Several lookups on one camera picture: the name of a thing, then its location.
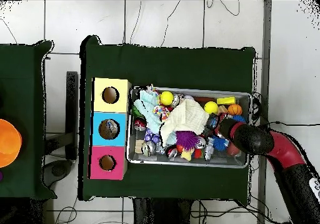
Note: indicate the mint waffle cloth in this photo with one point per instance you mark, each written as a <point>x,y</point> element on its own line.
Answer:
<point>150,111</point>

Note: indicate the cream waffle cloth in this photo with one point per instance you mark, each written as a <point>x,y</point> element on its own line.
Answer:
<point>186,119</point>

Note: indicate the blue label clear plastic bottle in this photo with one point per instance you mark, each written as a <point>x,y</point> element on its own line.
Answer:
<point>212,123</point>

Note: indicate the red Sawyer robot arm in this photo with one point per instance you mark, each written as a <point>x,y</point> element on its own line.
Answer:
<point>285,151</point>

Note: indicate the wooden three-hole box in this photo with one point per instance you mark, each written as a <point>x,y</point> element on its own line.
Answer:
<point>97,134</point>

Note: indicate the purple spiky ball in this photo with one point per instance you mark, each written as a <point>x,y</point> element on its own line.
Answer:
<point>187,139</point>

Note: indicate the smooth yellow ball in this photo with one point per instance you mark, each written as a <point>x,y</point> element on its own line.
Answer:
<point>211,107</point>

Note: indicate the dark green table cloth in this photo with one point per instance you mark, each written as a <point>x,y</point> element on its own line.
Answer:
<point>175,66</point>
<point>22,83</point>

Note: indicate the small orange basketball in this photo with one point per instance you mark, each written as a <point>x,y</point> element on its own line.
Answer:
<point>235,109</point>

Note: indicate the reddish brown ball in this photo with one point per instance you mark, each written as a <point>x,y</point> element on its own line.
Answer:
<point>232,151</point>

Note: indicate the black upright panel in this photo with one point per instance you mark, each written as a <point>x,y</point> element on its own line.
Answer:
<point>72,108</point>

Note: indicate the grey rounded base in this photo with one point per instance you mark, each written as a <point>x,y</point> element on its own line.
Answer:
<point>57,170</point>

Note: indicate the orange round object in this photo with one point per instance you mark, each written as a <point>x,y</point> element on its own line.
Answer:
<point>10,144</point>

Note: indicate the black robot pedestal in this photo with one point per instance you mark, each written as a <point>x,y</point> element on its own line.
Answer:
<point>162,212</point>

